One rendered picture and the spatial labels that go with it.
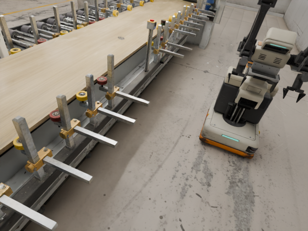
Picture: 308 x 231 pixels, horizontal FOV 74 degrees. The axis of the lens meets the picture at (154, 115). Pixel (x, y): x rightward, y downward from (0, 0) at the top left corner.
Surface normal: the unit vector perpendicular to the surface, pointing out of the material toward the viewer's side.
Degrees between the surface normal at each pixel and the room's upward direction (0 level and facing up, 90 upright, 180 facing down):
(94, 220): 0
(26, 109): 0
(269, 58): 98
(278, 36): 43
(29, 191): 0
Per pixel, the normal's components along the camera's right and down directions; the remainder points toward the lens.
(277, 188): 0.12, -0.76
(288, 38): -0.16, -0.18
